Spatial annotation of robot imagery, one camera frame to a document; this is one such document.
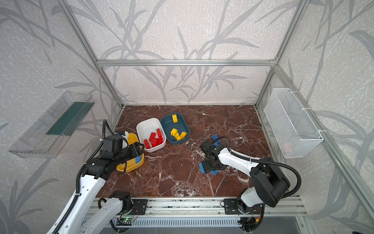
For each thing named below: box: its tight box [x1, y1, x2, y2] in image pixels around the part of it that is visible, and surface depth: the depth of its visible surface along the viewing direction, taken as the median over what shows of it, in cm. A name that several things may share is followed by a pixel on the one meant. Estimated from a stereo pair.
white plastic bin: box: [136, 117, 167, 153], surface depth 104 cm
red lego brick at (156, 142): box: [150, 137, 165, 148], surface depth 96 cm
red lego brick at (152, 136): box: [149, 132, 157, 142], surface depth 103 cm
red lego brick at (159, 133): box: [156, 128, 164, 140], surface depth 103 cm
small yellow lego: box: [179, 131, 188, 139], surface depth 101 cm
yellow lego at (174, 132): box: [170, 127, 180, 139], surface depth 100 cm
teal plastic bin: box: [160, 112, 191, 146], surface depth 105 cm
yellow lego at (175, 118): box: [171, 114, 178, 124], surface depth 110 cm
